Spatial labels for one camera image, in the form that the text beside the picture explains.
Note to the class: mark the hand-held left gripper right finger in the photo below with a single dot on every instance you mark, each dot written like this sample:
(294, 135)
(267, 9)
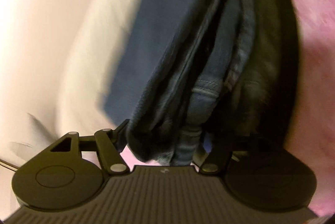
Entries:
(213, 158)

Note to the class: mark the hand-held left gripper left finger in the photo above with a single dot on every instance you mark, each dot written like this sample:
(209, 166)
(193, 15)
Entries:
(120, 128)

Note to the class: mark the blue denim jeans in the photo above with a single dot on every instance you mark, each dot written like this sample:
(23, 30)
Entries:
(162, 30)

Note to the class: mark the black folded garment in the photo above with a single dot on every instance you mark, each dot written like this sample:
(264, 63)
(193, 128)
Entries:
(274, 56)

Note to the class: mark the pink patterned blanket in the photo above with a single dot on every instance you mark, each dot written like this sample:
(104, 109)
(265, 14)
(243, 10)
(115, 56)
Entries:
(319, 82)

